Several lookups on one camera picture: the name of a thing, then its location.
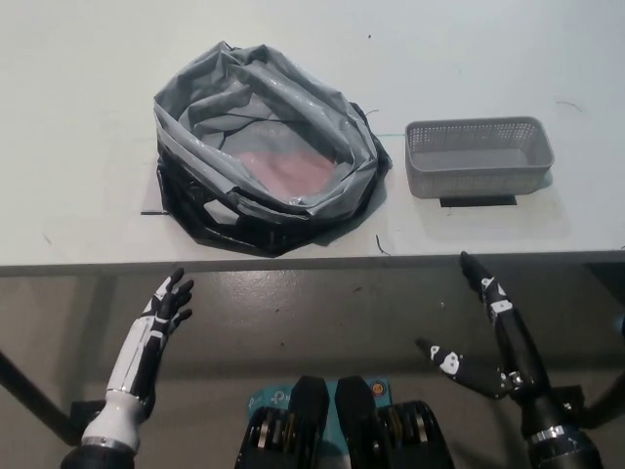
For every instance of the short black thread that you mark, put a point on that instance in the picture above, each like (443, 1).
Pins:
(380, 244)

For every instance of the pink sheet inside bag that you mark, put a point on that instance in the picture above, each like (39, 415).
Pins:
(288, 171)

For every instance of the grey and black plastic bag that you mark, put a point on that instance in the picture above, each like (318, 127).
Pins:
(220, 156)

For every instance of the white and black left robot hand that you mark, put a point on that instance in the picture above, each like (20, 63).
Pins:
(139, 352)

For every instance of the grey perforated rectangular basket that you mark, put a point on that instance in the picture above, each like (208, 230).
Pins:
(473, 166)

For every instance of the black table leg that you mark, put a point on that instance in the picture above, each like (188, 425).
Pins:
(34, 391)
(610, 391)

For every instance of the black tape patch on table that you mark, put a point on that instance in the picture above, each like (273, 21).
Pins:
(478, 201)

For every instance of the thin curved dark thread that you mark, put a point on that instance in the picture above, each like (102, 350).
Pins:
(371, 112)
(569, 103)

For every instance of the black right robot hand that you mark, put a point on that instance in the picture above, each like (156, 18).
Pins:
(517, 352)

